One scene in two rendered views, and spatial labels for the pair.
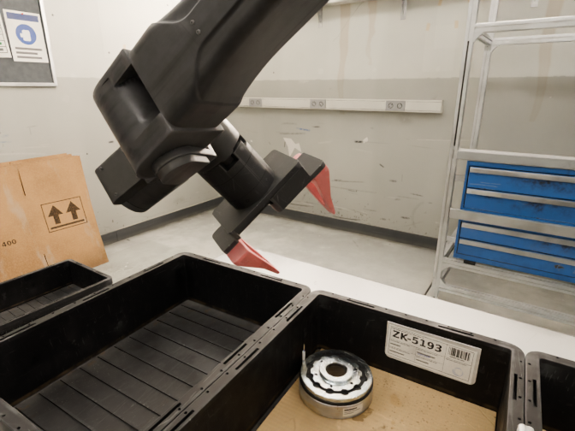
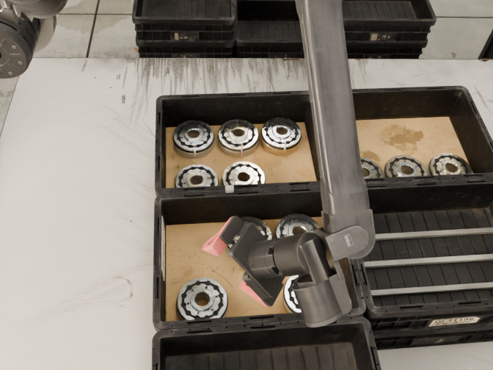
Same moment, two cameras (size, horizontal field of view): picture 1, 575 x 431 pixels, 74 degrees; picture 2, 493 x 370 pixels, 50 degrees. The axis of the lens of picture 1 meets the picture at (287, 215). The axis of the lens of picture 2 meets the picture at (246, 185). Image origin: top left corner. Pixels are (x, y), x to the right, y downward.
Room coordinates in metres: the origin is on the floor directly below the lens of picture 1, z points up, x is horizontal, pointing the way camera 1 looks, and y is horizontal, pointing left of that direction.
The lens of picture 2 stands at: (0.66, 0.31, 1.85)
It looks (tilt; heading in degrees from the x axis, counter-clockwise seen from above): 54 degrees down; 231
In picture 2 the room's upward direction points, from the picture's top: 4 degrees clockwise
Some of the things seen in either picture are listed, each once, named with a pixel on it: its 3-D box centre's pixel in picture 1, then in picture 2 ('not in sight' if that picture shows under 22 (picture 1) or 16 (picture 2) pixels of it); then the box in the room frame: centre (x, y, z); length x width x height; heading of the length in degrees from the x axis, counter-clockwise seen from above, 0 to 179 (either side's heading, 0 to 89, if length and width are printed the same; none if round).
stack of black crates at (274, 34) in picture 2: not in sight; (277, 51); (-0.61, -1.09, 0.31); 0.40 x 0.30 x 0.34; 146
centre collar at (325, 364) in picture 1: (335, 370); (202, 299); (0.44, -0.07, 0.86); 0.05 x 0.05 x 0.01
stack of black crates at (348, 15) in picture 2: not in sight; (368, 42); (-0.94, -0.86, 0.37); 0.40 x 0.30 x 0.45; 147
